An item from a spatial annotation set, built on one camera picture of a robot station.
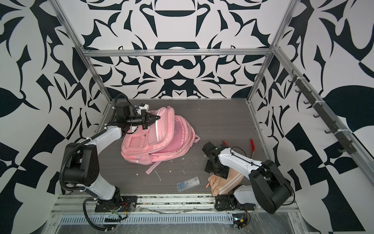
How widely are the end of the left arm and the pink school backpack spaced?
0.7 inches

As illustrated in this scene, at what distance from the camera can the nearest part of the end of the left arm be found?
0.76 meters

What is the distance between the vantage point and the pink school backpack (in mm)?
789
